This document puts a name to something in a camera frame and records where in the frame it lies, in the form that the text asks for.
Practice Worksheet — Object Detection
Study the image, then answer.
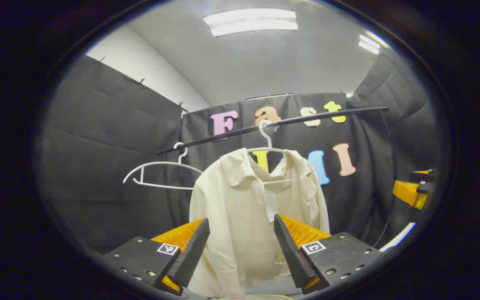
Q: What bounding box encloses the black clothes rack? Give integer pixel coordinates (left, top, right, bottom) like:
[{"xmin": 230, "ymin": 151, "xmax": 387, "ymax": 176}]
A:
[{"xmin": 156, "ymin": 106, "xmax": 397, "ymax": 249}]

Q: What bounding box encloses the small ceiling light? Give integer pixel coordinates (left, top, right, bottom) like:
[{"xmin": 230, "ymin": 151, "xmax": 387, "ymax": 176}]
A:
[{"xmin": 359, "ymin": 34, "xmax": 380, "ymax": 55}]

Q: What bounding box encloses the large rectangular ceiling light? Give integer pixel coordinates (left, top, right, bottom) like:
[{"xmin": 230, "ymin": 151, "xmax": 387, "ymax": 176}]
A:
[{"xmin": 203, "ymin": 8, "xmax": 298, "ymax": 37}]

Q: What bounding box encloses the beige laundry hamper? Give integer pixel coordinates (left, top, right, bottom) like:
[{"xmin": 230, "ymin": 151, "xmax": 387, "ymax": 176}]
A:
[{"xmin": 240, "ymin": 294, "xmax": 294, "ymax": 300}]

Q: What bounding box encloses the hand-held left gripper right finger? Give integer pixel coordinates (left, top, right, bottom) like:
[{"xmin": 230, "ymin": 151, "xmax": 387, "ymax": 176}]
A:
[{"xmin": 274, "ymin": 214, "xmax": 381, "ymax": 295}]

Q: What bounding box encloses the cream collared shirt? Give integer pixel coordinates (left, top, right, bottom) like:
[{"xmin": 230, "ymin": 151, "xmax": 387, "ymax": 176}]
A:
[{"xmin": 188, "ymin": 148, "xmax": 331, "ymax": 300}]

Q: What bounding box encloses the white plastic clothes hanger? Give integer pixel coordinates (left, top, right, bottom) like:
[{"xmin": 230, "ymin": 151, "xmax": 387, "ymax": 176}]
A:
[
  {"xmin": 122, "ymin": 142, "xmax": 204, "ymax": 191},
  {"xmin": 246, "ymin": 120, "xmax": 294, "ymax": 185}
]

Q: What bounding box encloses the white board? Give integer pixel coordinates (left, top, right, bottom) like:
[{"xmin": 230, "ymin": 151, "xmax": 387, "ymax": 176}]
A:
[{"xmin": 380, "ymin": 222, "xmax": 416, "ymax": 253}]

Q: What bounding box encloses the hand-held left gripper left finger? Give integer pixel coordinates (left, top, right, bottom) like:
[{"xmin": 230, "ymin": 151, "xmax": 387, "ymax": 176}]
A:
[{"xmin": 102, "ymin": 217, "xmax": 211, "ymax": 297}]

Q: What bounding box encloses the black backdrop cloth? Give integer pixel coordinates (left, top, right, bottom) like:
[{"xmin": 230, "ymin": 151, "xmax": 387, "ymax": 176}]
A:
[{"xmin": 40, "ymin": 52, "xmax": 438, "ymax": 255}]

